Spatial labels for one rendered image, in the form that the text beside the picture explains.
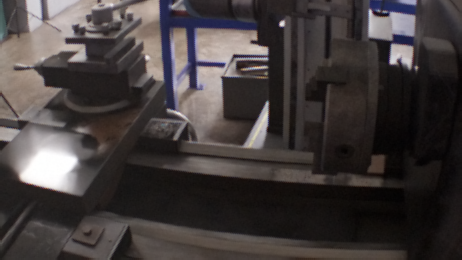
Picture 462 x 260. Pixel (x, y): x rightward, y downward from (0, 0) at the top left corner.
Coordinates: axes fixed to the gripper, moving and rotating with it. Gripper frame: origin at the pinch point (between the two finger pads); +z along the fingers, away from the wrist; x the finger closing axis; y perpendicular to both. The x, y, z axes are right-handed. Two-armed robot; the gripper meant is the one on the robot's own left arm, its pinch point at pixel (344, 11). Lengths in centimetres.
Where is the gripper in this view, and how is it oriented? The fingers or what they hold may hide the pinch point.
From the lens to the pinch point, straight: 93.9
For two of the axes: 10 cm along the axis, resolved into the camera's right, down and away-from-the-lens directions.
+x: 4.8, -1.2, 8.7
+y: 0.9, -9.8, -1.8
